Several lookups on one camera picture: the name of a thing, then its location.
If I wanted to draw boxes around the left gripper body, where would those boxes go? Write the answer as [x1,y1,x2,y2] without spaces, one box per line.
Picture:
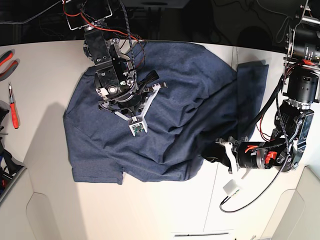
[216,137,265,179]

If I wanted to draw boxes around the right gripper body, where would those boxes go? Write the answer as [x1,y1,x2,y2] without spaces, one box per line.
[98,82,167,125]

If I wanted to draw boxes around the blue-grey t-shirt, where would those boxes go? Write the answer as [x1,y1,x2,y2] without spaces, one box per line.
[63,41,269,185]

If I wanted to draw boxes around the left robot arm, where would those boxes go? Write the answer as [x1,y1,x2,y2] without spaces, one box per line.
[204,0,320,175]

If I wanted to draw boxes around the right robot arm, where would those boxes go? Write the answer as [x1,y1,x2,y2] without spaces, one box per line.
[62,0,167,133]

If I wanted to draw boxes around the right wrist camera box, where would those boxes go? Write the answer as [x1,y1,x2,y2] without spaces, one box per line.
[128,121,148,137]

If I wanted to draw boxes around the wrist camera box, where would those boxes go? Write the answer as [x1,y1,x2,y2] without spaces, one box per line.
[128,121,148,137]
[222,179,244,197]

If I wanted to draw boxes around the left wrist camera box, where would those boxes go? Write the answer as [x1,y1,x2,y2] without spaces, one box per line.
[222,179,244,197]

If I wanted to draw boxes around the white cable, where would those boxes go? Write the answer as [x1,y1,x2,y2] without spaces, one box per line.
[249,0,301,43]

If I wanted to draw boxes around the orange-handled screwdriver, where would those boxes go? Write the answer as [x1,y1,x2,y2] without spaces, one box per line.
[8,82,19,129]

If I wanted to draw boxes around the red-handled pliers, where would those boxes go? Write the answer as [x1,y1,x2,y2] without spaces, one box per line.
[0,50,19,82]

